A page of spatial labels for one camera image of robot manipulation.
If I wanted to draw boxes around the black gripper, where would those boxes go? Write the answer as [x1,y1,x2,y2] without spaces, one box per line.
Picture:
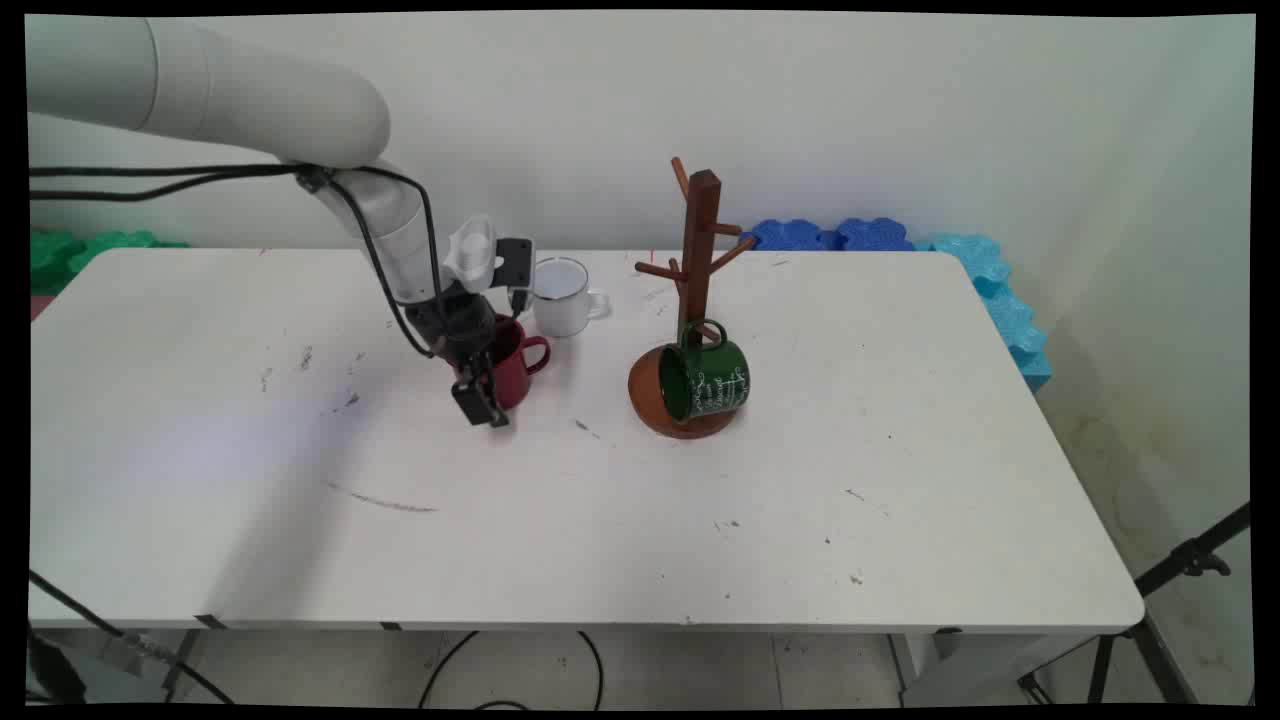
[404,284,511,429]

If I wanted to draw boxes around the green enamel mug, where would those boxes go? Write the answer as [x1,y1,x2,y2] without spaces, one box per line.
[658,318,752,423]

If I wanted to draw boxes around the red enamel mug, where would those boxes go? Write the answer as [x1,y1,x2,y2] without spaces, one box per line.
[455,313,552,411]

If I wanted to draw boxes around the white enamel mug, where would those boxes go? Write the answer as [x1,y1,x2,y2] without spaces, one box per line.
[529,257,612,339]

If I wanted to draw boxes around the brown wooden mug tree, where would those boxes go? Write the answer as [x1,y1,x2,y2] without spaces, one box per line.
[628,157,758,441]

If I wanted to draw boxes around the dark blue foam mat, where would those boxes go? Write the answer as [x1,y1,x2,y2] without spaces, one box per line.
[740,220,838,252]
[835,217,917,252]

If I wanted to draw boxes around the green foam mat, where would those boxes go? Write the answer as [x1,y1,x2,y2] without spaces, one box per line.
[29,230,191,297]

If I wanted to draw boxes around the light blue foam mat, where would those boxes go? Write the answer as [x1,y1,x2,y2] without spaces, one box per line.
[914,233,1054,394]

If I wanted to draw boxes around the black tripod stand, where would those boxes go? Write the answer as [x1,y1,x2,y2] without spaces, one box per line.
[1018,500,1254,707]

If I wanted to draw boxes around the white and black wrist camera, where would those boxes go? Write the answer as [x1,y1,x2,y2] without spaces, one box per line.
[443,214,537,313]

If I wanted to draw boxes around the black looped floor cable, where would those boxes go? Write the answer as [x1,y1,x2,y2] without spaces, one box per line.
[417,630,607,712]

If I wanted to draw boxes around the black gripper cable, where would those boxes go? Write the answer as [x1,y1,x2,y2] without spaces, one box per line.
[28,172,443,359]

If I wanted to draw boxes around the black cable with silver connector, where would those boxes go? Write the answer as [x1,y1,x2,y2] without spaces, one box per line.
[28,570,237,707]

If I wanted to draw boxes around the grey table leg frame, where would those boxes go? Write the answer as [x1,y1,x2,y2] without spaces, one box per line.
[888,632,1103,707]

